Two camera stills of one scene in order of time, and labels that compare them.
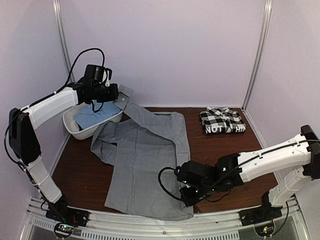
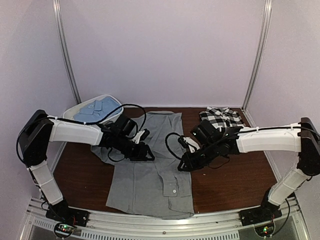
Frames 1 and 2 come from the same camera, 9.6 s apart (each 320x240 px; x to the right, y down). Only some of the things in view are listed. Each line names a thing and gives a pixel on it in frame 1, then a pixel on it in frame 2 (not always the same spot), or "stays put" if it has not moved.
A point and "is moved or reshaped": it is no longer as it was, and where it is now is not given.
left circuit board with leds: [64, 229] stays put
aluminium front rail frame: [217, 225] stays put
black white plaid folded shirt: [222, 120] stays put
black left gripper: [114, 94] → [140, 154]
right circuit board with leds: [265, 230] stays put
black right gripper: [188, 199] → [189, 163]
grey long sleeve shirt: [145, 153] is moved or reshaped
